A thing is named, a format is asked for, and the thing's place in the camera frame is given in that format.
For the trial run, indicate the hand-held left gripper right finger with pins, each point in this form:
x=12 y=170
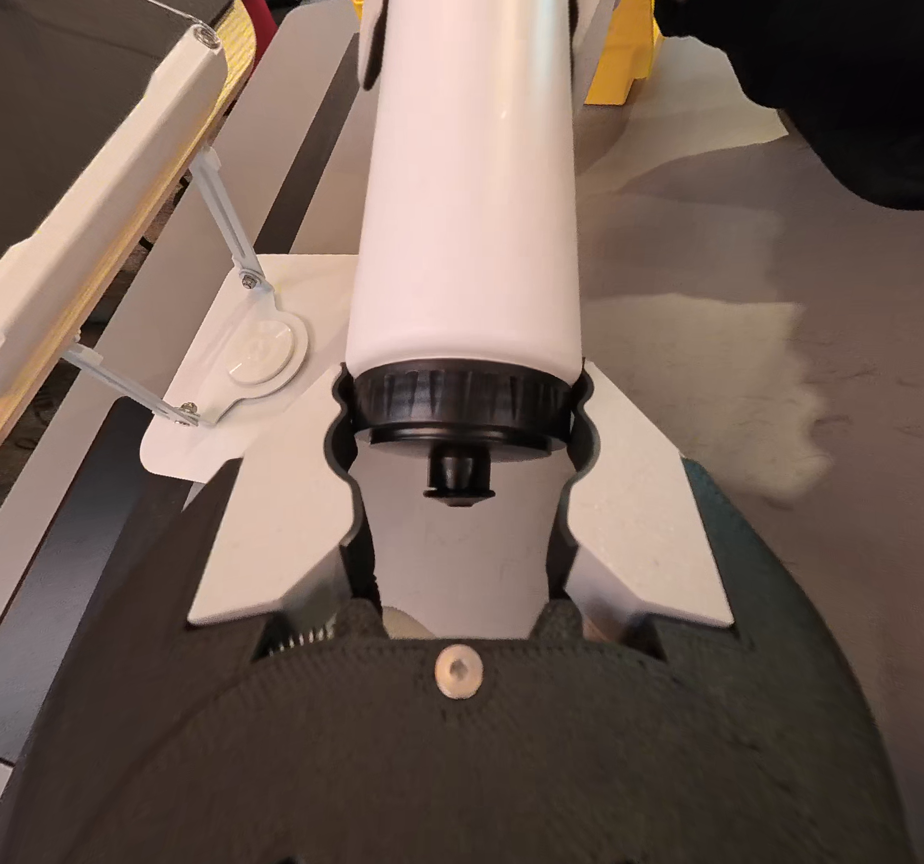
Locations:
x=642 y=517

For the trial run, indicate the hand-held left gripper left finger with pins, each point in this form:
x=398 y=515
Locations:
x=274 y=517

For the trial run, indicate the white board stand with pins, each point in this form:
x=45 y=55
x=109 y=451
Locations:
x=108 y=192

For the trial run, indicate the white bottle with black cap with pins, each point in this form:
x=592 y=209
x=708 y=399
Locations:
x=469 y=192

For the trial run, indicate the yellow plastic bin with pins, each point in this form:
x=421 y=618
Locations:
x=628 y=41

